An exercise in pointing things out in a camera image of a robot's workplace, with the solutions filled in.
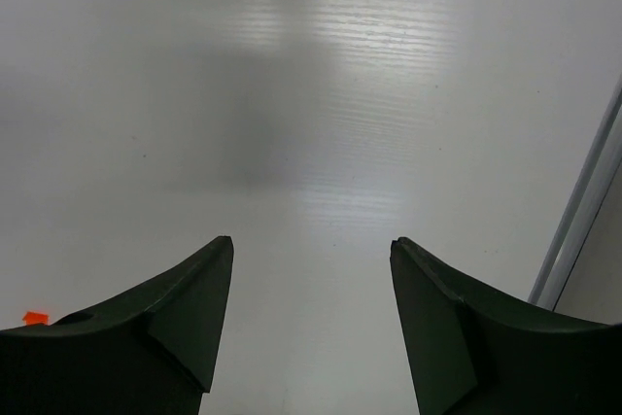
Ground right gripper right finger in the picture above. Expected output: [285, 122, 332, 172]
[390, 237, 621, 414]

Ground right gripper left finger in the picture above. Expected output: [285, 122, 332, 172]
[1, 236, 233, 414]

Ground orange square lego brick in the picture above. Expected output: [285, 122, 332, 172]
[22, 311, 50, 326]

